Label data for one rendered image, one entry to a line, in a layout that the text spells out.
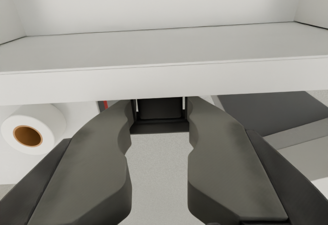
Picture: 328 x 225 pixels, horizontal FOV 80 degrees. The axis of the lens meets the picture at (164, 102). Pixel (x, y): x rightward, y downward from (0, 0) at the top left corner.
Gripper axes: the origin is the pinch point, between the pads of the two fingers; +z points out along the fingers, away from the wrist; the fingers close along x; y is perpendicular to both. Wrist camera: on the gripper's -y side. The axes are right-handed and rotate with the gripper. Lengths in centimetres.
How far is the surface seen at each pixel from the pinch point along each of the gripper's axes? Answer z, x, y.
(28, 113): 11.0, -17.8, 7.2
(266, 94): 36.5, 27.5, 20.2
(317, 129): 16.4, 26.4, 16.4
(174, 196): 90, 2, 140
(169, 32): 5.0, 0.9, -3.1
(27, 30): 6.9, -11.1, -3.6
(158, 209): 90, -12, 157
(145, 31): 6.0, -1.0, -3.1
